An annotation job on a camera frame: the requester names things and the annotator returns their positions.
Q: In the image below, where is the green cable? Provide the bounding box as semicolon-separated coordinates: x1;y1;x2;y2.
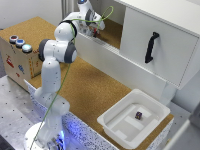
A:
29;5;115;150

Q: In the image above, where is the wooden drawer box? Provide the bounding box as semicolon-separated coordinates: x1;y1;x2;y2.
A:
0;16;69;92

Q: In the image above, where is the white sliding door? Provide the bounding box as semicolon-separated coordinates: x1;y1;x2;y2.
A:
119;6;200;91

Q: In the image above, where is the purple block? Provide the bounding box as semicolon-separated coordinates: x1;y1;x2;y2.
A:
134;112;143;120

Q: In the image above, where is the black door handle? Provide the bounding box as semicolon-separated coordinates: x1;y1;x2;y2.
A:
144;31;160;64

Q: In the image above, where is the blue button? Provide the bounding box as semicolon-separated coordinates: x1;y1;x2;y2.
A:
15;38;26;48

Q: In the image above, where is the red button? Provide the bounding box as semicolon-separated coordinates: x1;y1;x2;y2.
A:
8;34;19;44

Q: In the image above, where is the green button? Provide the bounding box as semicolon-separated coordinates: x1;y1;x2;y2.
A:
21;43;34;54

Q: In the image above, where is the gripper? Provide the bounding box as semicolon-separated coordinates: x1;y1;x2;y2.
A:
80;19;106;37

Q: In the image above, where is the white cabinet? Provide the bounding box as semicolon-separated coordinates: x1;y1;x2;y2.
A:
61;0;200;108

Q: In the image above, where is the white plastic box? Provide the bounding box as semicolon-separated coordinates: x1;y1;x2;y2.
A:
96;88;172;150

